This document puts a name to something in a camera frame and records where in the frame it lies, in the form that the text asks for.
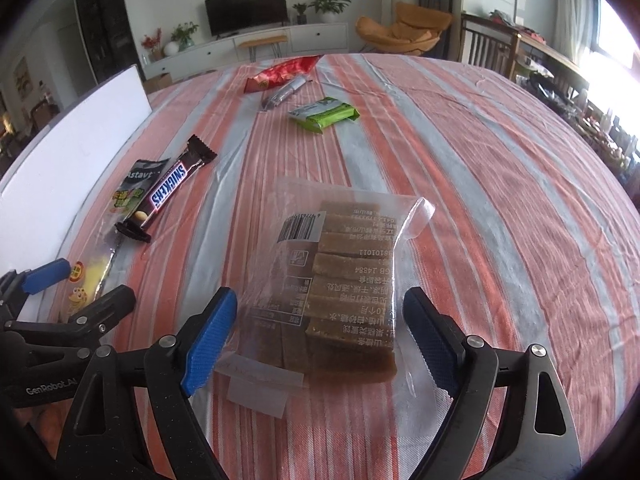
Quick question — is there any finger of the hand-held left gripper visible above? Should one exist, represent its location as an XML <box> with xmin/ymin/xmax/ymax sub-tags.
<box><xmin>0</xmin><ymin>258</ymin><xmax>72</xmax><ymax>318</ymax></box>
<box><xmin>5</xmin><ymin>285</ymin><xmax>137</xmax><ymax>347</ymax></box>

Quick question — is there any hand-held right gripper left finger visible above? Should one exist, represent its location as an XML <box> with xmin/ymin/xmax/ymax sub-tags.
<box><xmin>54</xmin><ymin>286</ymin><xmax>239</xmax><ymax>480</ymax></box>

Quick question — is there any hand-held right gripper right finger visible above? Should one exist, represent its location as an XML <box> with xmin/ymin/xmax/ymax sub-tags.
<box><xmin>401</xmin><ymin>286</ymin><xmax>583</xmax><ymax>480</ymax></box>

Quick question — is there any clear yellow snack packet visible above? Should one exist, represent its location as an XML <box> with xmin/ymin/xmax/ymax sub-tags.
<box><xmin>57</xmin><ymin>237</ymin><xmax>126</xmax><ymax>323</ymax></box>

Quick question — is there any clear bag of brown strips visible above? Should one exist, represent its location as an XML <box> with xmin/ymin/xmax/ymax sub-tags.
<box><xmin>215</xmin><ymin>176</ymin><xmax>436</xmax><ymax>418</ymax></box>

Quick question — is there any silver stick packet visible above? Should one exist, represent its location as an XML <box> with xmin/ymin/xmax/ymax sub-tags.
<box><xmin>260</xmin><ymin>76</ymin><xmax>312</xmax><ymax>111</ymax></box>

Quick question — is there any red snack packet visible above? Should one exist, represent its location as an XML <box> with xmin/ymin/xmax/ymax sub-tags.
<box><xmin>243</xmin><ymin>54</ymin><xmax>323</xmax><ymax>95</ymax></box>

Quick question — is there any white bed board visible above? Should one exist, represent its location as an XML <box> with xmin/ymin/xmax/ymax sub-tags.
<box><xmin>0</xmin><ymin>64</ymin><xmax>152</xmax><ymax>306</ymax></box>

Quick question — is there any brown chocolate bar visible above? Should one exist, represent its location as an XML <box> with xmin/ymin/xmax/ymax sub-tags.
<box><xmin>114</xmin><ymin>135</ymin><xmax>217</xmax><ymax>244</ymax></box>

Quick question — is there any dark snack packet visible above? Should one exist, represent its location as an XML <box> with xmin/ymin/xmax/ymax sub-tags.
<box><xmin>112</xmin><ymin>159</ymin><xmax>172</xmax><ymax>226</ymax></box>

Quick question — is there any striped pink grey bed sheet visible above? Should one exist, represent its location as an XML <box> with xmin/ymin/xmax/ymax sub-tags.
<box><xmin>47</xmin><ymin>51</ymin><xmax>636</xmax><ymax>480</ymax></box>

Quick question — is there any red flower arrangement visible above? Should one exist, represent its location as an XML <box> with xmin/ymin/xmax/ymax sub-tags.
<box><xmin>140</xmin><ymin>28</ymin><xmax>163</xmax><ymax>63</ymax></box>

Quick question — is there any pale green wafer packet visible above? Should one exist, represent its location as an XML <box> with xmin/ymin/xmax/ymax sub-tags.
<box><xmin>287</xmin><ymin>96</ymin><xmax>351</xmax><ymax>123</ymax></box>

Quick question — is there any dark display cabinet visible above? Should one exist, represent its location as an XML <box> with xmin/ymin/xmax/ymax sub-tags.
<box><xmin>74</xmin><ymin>0</ymin><xmax>138</xmax><ymax>86</ymax></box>

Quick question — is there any cluster of jars and boxes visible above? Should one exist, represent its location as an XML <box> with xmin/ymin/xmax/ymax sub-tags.
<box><xmin>515</xmin><ymin>55</ymin><xmax>640</xmax><ymax>181</ymax></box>

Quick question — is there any green plant in glass vase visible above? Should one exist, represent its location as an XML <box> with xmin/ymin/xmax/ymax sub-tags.
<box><xmin>171</xmin><ymin>21</ymin><xmax>200</xmax><ymax>52</ymax></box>

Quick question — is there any wooden slatted cabinet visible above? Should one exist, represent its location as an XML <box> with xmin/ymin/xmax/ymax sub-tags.
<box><xmin>460</xmin><ymin>12</ymin><xmax>601</xmax><ymax>91</ymax></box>

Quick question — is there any wooden stool with metal legs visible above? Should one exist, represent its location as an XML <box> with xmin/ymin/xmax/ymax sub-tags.
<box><xmin>236</xmin><ymin>34</ymin><xmax>290</xmax><ymax>63</ymax></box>

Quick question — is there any orange lounge chair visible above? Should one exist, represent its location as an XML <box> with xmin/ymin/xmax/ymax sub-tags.
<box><xmin>356</xmin><ymin>2</ymin><xmax>453</xmax><ymax>57</ymax></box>

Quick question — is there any white TV cabinet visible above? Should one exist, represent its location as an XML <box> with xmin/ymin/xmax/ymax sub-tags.
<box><xmin>142</xmin><ymin>22</ymin><xmax>349</xmax><ymax>81</ymax></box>

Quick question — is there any black television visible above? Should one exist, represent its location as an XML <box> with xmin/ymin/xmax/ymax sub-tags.
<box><xmin>205</xmin><ymin>0</ymin><xmax>289</xmax><ymax>38</ymax></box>

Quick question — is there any large potted green plant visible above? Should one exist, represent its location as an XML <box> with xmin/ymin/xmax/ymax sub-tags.
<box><xmin>306</xmin><ymin>0</ymin><xmax>352</xmax><ymax>23</ymax></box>

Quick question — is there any window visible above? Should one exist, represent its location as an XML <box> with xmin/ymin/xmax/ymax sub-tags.
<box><xmin>590</xmin><ymin>0</ymin><xmax>640</xmax><ymax>91</ymax></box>

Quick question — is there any white sheer curtain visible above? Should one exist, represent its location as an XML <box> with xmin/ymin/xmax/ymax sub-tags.
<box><xmin>552</xmin><ymin>0</ymin><xmax>601</xmax><ymax>56</ymax></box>

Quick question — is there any framed wall picture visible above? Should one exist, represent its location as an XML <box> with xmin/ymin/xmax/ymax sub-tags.
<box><xmin>12</xmin><ymin>57</ymin><xmax>31</xmax><ymax>98</ymax></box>

